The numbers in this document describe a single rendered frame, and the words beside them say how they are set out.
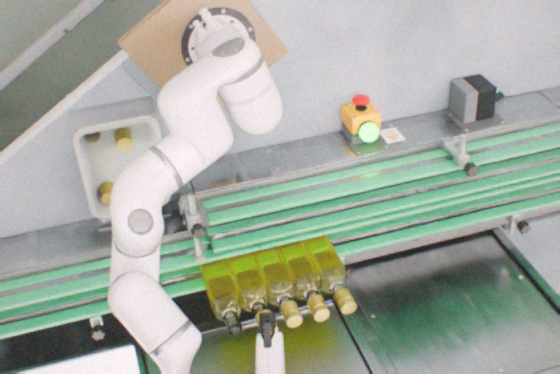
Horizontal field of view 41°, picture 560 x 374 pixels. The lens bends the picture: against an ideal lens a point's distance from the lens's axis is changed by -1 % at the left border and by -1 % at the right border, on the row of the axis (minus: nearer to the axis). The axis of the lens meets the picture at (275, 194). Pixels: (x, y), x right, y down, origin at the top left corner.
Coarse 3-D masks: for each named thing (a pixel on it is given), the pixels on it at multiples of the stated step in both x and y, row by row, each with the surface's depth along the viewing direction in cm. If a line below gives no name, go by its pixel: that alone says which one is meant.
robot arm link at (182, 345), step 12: (192, 324) 123; (180, 336) 120; (192, 336) 121; (156, 348) 119; (168, 348) 119; (180, 348) 119; (192, 348) 120; (156, 360) 121; (168, 360) 119; (180, 360) 119; (192, 360) 125; (168, 372) 120; (180, 372) 121
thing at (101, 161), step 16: (96, 128) 150; (112, 128) 151; (128, 128) 160; (144, 128) 161; (80, 144) 152; (96, 144) 160; (112, 144) 161; (144, 144) 163; (80, 160) 153; (96, 160) 162; (112, 160) 163; (128, 160) 164; (96, 176) 164; (112, 176) 165; (96, 192) 166; (96, 208) 161
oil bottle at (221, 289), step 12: (204, 264) 162; (216, 264) 161; (204, 276) 159; (216, 276) 158; (228, 276) 158; (216, 288) 155; (228, 288) 155; (216, 300) 153; (228, 300) 153; (216, 312) 153
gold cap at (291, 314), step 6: (282, 306) 152; (288, 306) 151; (294, 306) 151; (282, 312) 152; (288, 312) 150; (294, 312) 150; (288, 318) 149; (294, 318) 149; (300, 318) 150; (288, 324) 150; (294, 324) 150; (300, 324) 151
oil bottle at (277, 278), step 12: (252, 252) 165; (264, 252) 163; (276, 252) 163; (264, 264) 160; (276, 264) 160; (264, 276) 157; (276, 276) 157; (288, 276) 157; (276, 288) 154; (288, 288) 155; (276, 300) 155
